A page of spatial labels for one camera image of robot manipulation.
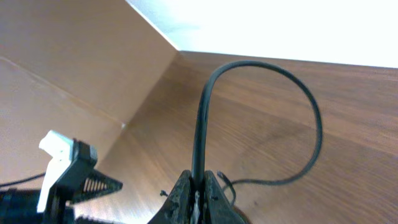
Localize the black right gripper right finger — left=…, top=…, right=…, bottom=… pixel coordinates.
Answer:
left=202, top=170, right=245, bottom=224

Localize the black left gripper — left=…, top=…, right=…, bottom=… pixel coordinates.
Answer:
left=43, top=169, right=123, bottom=224

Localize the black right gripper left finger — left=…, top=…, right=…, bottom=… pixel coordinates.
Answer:
left=148, top=170, right=192, bottom=224

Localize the black cable bundle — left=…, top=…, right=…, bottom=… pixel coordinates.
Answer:
left=190, top=60, right=324, bottom=209

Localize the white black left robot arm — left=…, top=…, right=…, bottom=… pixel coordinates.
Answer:
left=1, top=169, right=123, bottom=224

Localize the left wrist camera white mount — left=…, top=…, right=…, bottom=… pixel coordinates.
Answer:
left=36, top=129, right=99, bottom=214

